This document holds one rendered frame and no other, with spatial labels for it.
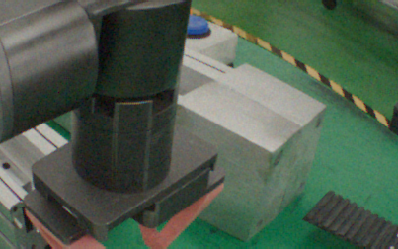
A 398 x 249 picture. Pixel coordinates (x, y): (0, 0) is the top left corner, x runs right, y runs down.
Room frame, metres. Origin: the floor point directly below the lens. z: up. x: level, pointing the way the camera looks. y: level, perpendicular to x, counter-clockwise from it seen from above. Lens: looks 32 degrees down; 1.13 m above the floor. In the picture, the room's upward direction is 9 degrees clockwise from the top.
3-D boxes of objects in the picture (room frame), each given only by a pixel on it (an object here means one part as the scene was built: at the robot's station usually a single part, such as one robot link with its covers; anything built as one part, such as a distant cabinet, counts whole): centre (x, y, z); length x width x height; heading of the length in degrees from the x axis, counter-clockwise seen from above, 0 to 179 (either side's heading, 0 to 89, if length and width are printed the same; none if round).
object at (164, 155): (0.28, 0.04, 0.94); 0.10 x 0.07 x 0.07; 147
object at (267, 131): (0.46, -0.05, 0.83); 0.12 x 0.09 x 0.10; 147
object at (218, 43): (0.64, 0.03, 0.81); 0.10 x 0.08 x 0.06; 147
